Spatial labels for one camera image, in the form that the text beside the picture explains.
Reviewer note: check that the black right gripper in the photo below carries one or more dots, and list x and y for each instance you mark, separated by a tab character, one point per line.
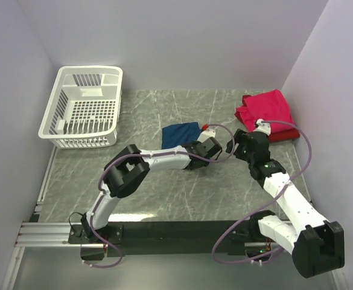
241	138

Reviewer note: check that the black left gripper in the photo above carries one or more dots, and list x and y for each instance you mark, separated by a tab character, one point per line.
195	143

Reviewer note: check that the blue t shirt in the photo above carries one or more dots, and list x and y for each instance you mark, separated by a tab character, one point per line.
179	134

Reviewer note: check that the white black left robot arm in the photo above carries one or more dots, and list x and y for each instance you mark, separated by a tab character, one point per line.
123	175

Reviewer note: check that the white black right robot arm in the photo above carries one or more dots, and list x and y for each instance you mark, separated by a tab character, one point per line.
315	244

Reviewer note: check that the pink folded t shirt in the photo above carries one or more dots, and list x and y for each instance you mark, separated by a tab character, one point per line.
270	105

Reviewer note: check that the red folded t shirt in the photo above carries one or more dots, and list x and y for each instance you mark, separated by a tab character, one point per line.
282	132

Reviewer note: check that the black base beam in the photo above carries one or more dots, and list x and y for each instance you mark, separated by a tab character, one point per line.
180	237

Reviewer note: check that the white plastic basket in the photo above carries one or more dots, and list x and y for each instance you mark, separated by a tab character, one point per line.
83	108

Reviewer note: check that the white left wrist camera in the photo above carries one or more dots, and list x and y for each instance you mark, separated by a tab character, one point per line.
206	133

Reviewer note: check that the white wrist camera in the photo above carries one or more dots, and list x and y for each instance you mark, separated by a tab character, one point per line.
262	126
206	133

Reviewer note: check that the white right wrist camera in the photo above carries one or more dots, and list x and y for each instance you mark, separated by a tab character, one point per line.
262	126

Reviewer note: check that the aluminium rail frame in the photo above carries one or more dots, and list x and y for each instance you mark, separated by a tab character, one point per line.
40	235

